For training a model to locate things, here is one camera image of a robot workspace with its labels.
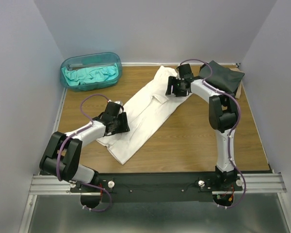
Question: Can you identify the white printed t shirt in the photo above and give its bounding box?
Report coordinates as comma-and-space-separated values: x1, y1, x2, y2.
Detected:
97, 66, 188, 165

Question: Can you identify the aluminium frame rail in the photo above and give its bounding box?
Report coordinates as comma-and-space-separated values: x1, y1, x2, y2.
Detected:
20, 171, 290, 233

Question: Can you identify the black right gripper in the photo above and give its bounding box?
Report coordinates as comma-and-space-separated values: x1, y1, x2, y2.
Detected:
164, 77, 187, 98

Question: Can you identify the teal t shirt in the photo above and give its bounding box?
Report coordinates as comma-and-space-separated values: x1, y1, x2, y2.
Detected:
61, 64, 119, 86

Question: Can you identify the folded grey-green t shirt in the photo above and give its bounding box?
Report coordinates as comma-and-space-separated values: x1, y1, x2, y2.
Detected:
198, 61, 244, 94

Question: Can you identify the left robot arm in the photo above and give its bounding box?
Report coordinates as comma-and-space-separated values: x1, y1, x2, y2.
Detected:
39, 101, 129, 192

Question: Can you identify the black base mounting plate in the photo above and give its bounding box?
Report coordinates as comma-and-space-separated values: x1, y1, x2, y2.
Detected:
70, 171, 243, 208

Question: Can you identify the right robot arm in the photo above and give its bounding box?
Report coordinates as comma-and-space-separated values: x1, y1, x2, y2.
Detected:
165, 64, 241, 190

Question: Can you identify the teal plastic bin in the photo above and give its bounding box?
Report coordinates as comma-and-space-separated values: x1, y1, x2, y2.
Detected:
60, 52, 122, 92

